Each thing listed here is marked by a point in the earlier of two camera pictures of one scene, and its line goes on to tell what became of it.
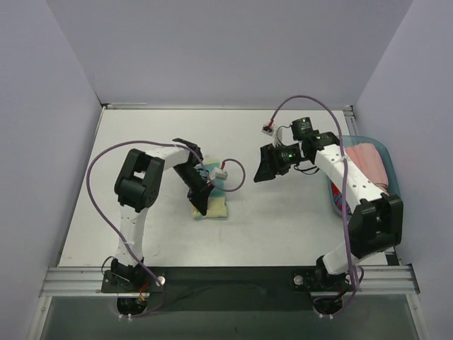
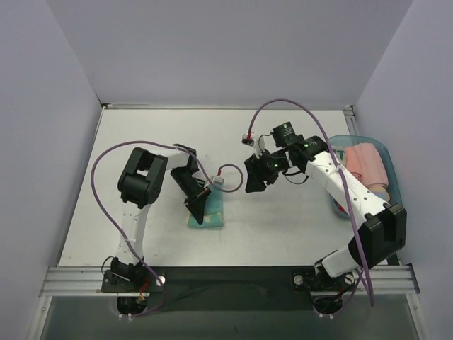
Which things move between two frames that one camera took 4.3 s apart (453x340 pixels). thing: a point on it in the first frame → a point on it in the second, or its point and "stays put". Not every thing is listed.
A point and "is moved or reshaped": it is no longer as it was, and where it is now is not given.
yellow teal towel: x=216 y=207 is moved or reshaped
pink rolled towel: x=367 y=158 stays put
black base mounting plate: x=228 y=289 stays put
